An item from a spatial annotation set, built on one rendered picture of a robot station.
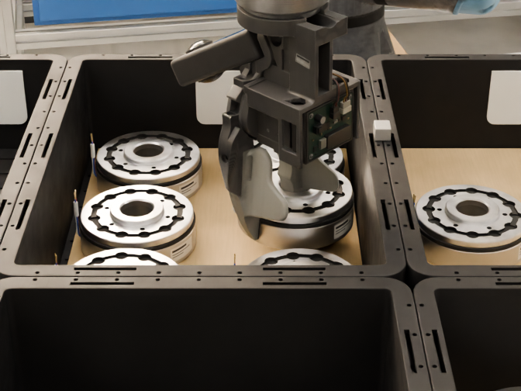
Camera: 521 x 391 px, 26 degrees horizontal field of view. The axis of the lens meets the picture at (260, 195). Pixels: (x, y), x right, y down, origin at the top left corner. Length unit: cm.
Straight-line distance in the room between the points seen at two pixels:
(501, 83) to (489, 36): 255
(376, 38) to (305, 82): 51
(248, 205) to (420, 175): 26
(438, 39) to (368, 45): 232
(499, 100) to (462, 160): 7
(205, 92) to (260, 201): 25
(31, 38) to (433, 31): 141
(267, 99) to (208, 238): 20
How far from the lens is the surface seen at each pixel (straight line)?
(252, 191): 93
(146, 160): 109
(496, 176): 116
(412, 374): 72
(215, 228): 105
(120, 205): 102
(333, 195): 100
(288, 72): 88
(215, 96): 116
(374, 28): 136
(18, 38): 292
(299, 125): 86
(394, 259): 83
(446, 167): 117
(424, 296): 79
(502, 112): 119
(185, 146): 113
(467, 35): 372
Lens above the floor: 138
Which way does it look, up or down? 30 degrees down
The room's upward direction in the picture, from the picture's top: straight up
